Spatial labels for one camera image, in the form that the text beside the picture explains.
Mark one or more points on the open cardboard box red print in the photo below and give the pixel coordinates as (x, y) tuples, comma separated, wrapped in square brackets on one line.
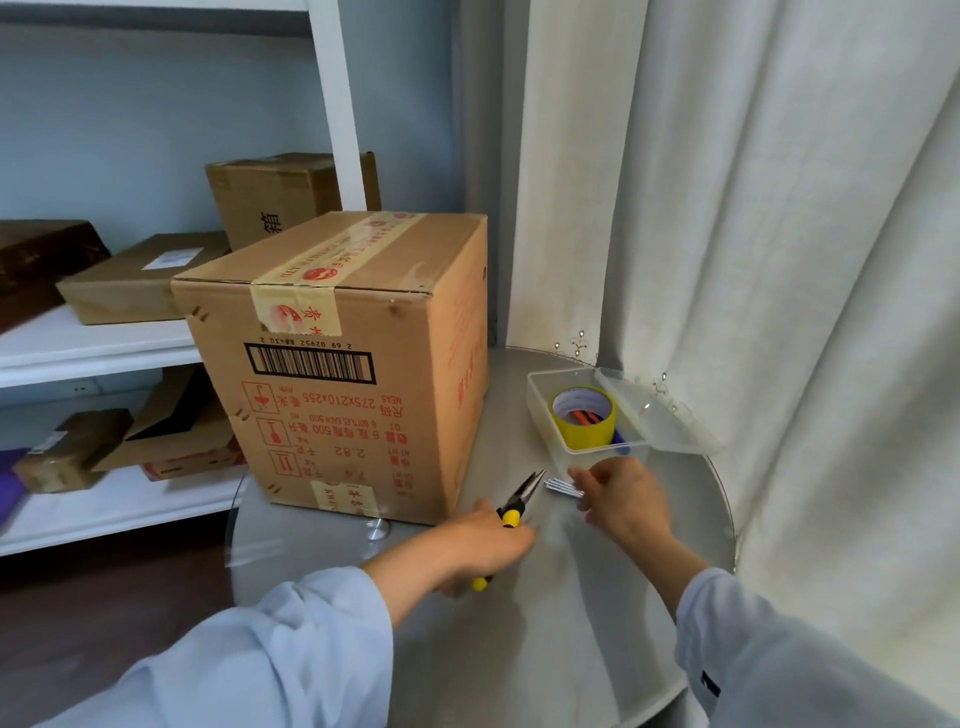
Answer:
[(187, 450)]

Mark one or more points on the white metal shelf unit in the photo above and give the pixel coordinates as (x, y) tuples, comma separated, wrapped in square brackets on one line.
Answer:
[(90, 345)]

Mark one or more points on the upright small cardboard box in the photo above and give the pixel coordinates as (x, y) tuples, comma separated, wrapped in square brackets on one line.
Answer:
[(285, 187)]

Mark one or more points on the small taped brown parcel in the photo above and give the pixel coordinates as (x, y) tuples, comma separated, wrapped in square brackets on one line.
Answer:
[(67, 450)]

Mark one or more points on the silver table mount disc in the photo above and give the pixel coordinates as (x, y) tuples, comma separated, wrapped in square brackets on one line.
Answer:
[(377, 529)]

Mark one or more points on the person's right hand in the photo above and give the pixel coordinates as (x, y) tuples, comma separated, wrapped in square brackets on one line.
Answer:
[(626, 502)]

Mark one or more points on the person's left hand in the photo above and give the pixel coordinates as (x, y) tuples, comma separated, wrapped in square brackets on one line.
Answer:
[(480, 547)]

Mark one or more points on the person's left forearm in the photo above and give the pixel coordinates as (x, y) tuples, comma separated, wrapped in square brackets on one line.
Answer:
[(262, 660)]

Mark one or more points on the person's right forearm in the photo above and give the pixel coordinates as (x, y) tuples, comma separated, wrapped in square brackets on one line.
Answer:
[(787, 675)]

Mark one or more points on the brown cardboard box red print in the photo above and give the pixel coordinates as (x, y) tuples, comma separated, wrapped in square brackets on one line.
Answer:
[(375, 420)]

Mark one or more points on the dark brown flat box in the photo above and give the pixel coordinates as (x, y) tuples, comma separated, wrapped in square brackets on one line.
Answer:
[(37, 262)]

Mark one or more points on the white curtain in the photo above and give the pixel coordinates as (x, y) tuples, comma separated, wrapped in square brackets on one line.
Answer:
[(787, 225)]

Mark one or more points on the white wall socket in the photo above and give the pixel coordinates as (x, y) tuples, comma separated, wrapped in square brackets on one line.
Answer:
[(82, 390)]

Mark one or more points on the clear plastic container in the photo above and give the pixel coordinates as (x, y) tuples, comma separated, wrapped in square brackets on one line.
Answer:
[(540, 405)]

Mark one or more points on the flat brown box white label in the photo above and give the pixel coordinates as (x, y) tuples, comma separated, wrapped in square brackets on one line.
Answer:
[(112, 292)]

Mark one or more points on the orange thread snips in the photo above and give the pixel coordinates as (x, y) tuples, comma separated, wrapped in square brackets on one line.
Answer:
[(581, 418)]

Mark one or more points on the yellow tape roll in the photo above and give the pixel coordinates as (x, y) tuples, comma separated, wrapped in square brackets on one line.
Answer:
[(585, 439)]

